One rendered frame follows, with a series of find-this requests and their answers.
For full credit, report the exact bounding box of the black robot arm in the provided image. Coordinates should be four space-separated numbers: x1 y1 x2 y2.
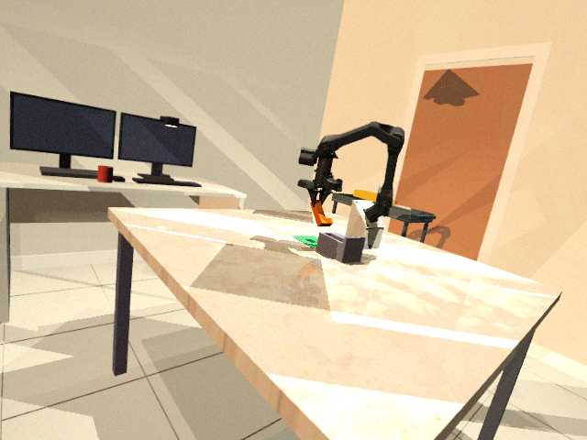
299 121 405 223

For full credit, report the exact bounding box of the orange l-shaped part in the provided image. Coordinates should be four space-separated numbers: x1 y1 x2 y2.
310 200 334 227

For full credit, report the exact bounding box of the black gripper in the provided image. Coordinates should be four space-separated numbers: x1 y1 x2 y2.
297 167 333 207

